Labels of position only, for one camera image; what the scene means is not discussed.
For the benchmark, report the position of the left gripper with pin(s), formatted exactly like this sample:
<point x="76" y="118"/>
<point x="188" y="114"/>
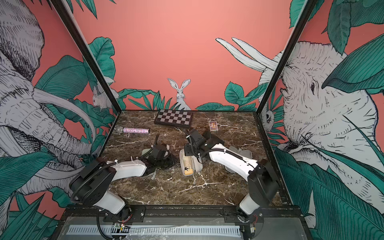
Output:
<point x="172" y="162"/>

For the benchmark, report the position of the playing card box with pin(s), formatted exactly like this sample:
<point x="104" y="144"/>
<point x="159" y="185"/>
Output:
<point x="213" y="125"/>

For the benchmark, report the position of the folding chessboard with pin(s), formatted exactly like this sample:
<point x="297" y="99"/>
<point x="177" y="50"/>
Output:
<point x="174" y="118"/>

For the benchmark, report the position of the white umbrella case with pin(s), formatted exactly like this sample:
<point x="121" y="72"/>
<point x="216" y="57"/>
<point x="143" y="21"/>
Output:
<point x="197" y="165"/>

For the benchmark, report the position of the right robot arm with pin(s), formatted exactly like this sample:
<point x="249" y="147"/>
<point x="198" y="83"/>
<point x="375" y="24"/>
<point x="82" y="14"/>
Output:
<point x="263" y="181"/>

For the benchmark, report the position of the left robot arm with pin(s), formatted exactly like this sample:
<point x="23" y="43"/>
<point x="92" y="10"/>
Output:
<point x="91" y="186"/>

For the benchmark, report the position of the white slotted cable duct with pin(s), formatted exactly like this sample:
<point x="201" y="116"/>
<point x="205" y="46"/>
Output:
<point x="141" y="230"/>

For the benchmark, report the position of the glitter purple microphone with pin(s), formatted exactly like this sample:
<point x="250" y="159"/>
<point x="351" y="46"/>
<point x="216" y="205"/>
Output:
<point x="128" y="130"/>

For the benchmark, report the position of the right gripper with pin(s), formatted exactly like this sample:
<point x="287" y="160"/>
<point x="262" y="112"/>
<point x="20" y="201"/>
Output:
<point x="187" y="150"/>

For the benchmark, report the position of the beige umbrella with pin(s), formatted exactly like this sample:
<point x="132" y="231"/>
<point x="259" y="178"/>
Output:
<point x="188" y="165"/>

